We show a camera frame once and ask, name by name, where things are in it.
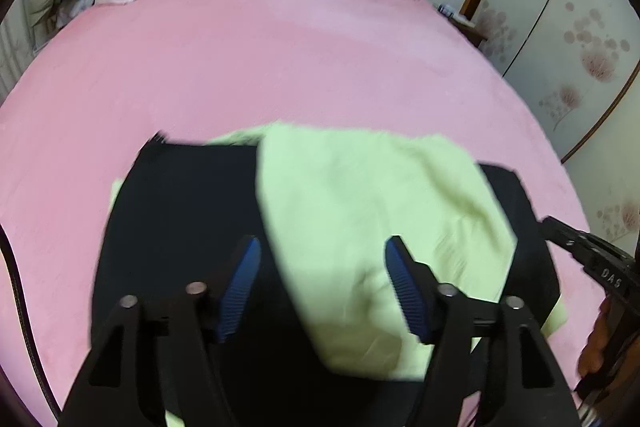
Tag green and black hooded jacket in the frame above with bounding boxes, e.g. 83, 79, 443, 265
91, 122, 567, 426

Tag person's right hand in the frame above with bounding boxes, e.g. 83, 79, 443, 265
577, 297, 611, 377

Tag pink bed sheet mattress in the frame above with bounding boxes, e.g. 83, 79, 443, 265
1, 0, 586, 400

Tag white curtain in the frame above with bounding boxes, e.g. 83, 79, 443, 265
0, 0, 34, 102

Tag dark wooden nightstand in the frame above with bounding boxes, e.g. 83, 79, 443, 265
445, 17, 487, 49

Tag floral sliding wardrobe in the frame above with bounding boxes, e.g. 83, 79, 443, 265
473, 0, 639, 253

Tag items on nightstand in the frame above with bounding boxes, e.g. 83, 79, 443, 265
437, 4, 474, 27

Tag black cable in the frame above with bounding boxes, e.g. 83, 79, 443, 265
0, 223, 64, 417

